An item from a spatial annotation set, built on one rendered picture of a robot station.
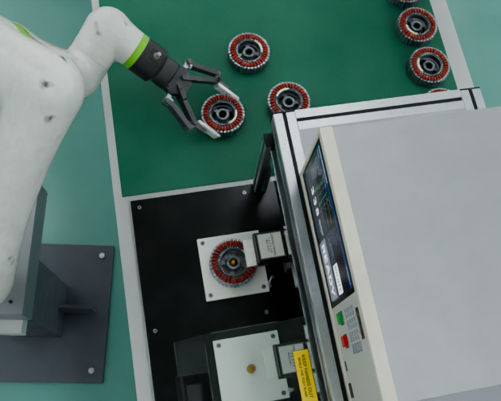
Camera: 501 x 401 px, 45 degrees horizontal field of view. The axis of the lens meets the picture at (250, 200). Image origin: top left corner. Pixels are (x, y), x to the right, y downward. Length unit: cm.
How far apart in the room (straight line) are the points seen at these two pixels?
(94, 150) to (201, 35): 86
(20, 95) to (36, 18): 174
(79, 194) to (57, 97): 136
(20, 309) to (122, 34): 66
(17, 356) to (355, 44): 149
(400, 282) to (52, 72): 63
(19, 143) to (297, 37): 94
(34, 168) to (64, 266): 122
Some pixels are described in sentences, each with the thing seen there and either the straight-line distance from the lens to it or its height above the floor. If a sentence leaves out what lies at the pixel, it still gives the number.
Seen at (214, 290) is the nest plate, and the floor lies 78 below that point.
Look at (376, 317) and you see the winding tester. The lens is 92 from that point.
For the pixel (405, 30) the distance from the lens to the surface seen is 181.
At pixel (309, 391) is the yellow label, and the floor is 107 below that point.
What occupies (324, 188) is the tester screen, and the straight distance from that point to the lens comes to 101.
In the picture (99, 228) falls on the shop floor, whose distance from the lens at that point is 232.
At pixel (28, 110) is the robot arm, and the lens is 104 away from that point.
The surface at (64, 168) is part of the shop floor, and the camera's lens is 242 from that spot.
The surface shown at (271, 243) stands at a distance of 133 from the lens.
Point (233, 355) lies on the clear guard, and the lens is 114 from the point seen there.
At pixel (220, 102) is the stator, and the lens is 160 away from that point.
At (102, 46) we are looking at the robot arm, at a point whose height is 97.
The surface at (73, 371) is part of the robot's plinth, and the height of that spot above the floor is 2.
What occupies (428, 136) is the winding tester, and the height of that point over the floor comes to 132.
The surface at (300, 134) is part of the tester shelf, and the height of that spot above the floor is 111.
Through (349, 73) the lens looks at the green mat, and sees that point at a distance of 173.
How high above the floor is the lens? 220
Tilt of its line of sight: 71 degrees down
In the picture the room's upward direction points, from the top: 14 degrees clockwise
